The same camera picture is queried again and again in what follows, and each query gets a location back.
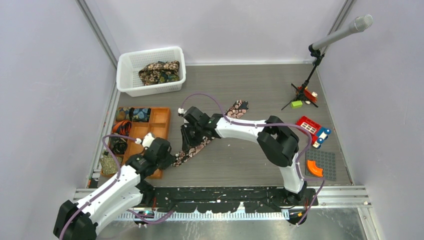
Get white plastic basket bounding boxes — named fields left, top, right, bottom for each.
left=116, top=46, right=186, bottom=97

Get olive patterned rolled tie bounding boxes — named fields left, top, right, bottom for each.
left=99, top=150, right=118, bottom=177

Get orange curved toy piece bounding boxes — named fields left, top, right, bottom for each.
left=306, top=159, right=324, bottom=178

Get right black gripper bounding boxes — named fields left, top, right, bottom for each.
left=180, top=123, right=204, bottom=152

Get floral ties in basket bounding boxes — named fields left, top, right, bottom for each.
left=138, top=60, right=181, bottom=86

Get green toy block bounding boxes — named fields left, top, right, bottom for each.
left=290, top=100, right=303, bottom=109

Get dark patterned rolled tie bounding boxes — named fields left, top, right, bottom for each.
left=109, top=137, right=128, bottom=155

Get red toy bus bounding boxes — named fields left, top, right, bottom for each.
left=295, top=116, right=332, bottom=149

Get grey studded baseplate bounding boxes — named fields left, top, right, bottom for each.
left=305, top=149, right=337, bottom=181

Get yellow floral rolled tie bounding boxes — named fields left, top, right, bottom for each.
left=115, top=107, right=131, bottom=122

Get grey microphone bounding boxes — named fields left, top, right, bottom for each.
left=308, top=14, right=374, bottom=52

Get black microphone tripod stand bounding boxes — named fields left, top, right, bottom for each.
left=281, top=44, right=325, bottom=110

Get orange striped rolled tie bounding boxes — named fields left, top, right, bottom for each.
left=112, top=119, right=132, bottom=136

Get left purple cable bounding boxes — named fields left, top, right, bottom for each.
left=57, top=134, right=176, bottom=240

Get orange wooden compartment tray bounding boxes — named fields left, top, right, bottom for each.
left=115, top=107, right=171, bottom=165

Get purple cable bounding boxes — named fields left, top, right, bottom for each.
left=57, top=134, right=176, bottom=240
left=178, top=92, right=326, bottom=226

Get red toy piece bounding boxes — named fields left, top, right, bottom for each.
left=296, top=86, right=318, bottom=104

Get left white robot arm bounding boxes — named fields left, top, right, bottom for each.
left=53, top=133, right=175, bottom=240

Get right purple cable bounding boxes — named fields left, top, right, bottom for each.
left=178, top=92, right=326, bottom=226

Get blue floral rolled tie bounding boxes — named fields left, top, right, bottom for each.
left=129, top=107, right=152, bottom=123

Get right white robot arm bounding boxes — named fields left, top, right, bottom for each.
left=178, top=106, right=307, bottom=205

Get black pink floral tie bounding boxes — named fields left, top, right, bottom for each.
left=172, top=99, right=249, bottom=167

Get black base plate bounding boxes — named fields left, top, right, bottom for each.
left=135, top=186, right=316, bottom=214

